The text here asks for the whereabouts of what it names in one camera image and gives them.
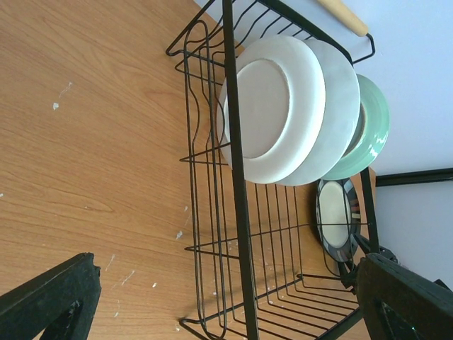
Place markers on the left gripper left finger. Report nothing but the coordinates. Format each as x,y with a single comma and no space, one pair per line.
58,304

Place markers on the right black frame post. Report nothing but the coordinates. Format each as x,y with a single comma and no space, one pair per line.
415,177

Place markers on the mint green flower plate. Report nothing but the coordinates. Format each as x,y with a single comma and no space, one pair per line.
371,132

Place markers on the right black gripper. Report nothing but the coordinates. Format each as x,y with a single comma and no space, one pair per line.
387,255

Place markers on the black rimmed beige plate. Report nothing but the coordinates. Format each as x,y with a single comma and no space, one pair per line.
338,218

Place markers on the black wire dish rack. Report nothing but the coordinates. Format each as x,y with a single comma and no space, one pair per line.
262,270

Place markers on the green striped rim plate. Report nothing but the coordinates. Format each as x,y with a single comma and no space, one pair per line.
282,97

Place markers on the red and teal flower plate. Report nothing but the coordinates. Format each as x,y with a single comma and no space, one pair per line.
340,117

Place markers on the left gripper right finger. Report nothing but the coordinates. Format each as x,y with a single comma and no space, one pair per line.
397,303

